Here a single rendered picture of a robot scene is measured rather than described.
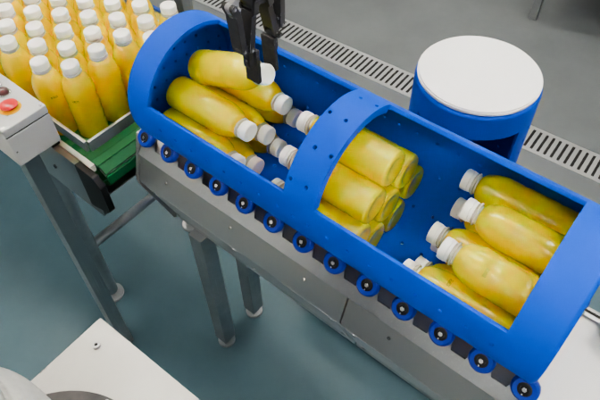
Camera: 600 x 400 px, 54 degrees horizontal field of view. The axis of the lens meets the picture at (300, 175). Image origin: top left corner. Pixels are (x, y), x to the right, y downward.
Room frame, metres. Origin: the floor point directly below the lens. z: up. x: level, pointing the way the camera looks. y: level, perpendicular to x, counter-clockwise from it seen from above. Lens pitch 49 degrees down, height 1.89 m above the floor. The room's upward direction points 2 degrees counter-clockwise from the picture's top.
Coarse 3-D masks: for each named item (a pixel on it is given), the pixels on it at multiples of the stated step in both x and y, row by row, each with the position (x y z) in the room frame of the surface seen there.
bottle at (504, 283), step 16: (448, 256) 0.50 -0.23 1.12; (464, 256) 0.49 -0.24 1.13; (480, 256) 0.48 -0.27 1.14; (496, 256) 0.48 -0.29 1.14; (464, 272) 0.47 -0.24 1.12; (480, 272) 0.46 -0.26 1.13; (496, 272) 0.46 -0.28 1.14; (512, 272) 0.45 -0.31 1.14; (528, 272) 0.46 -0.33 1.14; (480, 288) 0.45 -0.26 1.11; (496, 288) 0.44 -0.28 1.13; (512, 288) 0.43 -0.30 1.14; (528, 288) 0.43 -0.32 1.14; (496, 304) 0.43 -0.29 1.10; (512, 304) 0.42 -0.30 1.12
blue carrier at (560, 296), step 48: (144, 48) 0.93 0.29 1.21; (192, 48) 1.01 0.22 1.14; (144, 96) 0.86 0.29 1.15; (336, 96) 0.89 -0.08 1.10; (192, 144) 0.77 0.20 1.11; (288, 144) 0.89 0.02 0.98; (336, 144) 0.65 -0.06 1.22; (432, 144) 0.75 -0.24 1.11; (240, 192) 0.70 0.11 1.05; (288, 192) 0.62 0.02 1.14; (432, 192) 0.71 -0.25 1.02; (336, 240) 0.55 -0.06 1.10; (384, 240) 0.65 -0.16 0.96; (576, 240) 0.45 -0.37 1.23; (432, 288) 0.44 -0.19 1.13; (576, 288) 0.39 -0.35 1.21; (480, 336) 0.38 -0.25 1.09; (528, 336) 0.35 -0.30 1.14
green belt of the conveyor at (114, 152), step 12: (120, 132) 1.02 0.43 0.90; (132, 132) 1.02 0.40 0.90; (72, 144) 0.99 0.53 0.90; (108, 144) 0.98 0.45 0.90; (120, 144) 0.98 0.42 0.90; (132, 144) 0.98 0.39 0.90; (84, 156) 0.95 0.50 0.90; (96, 156) 0.94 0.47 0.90; (108, 156) 0.94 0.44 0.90; (120, 156) 0.94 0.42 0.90; (132, 156) 0.96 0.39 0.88; (96, 168) 0.95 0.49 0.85; (108, 168) 0.91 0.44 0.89; (120, 168) 0.92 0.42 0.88; (132, 168) 0.95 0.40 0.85; (108, 180) 0.90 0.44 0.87
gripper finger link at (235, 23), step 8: (232, 8) 0.79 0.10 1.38; (232, 16) 0.79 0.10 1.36; (240, 16) 0.80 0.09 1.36; (232, 24) 0.80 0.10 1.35; (240, 24) 0.79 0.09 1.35; (232, 32) 0.80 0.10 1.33; (240, 32) 0.79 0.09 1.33; (232, 40) 0.80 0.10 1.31; (240, 40) 0.79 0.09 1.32; (232, 48) 0.81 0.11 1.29; (240, 48) 0.79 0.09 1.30
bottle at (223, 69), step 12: (192, 60) 0.93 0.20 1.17; (204, 60) 0.91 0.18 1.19; (216, 60) 0.89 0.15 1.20; (228, 60) 0.88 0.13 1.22; (240, 60) 0.86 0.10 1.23; (192, 72) 0.92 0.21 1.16; (204, 72) 0.89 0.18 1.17; (216, 72) 0.87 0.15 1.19; (228, 72) 0.85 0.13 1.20; (240, 72) 0.84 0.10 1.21; (204, 84) 0.91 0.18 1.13; (216, 84) 0.88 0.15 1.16; (228, 84) 0.85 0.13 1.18; (240, 84) 0.84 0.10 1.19; (252, 84) 0.83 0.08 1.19
